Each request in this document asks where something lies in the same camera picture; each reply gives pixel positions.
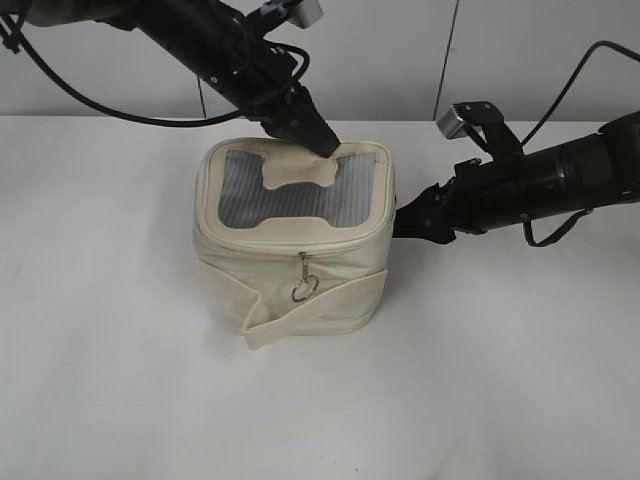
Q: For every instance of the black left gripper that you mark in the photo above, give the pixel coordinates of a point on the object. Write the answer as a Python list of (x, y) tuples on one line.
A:
[(262, 80)]

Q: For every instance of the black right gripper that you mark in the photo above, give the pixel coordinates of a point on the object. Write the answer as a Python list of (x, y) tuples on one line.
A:
[(464, 204)]

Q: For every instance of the cream canvas zipper bag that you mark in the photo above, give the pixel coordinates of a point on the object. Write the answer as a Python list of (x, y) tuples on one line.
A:
[(291, 243)]

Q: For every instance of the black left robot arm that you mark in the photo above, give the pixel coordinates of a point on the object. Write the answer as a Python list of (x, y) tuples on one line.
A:
[(182, 28)]

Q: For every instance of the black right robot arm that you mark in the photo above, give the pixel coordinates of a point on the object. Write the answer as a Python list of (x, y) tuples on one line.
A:
[(547, 192)]

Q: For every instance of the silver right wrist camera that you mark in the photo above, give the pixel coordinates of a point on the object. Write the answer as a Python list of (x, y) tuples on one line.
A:
[(464, 116)]

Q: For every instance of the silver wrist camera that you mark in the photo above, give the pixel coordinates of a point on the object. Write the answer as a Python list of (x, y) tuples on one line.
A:
[(464, 116), (301, 13)]

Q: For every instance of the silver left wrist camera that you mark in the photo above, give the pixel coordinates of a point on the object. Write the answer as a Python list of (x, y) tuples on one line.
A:
[(301, 13)]

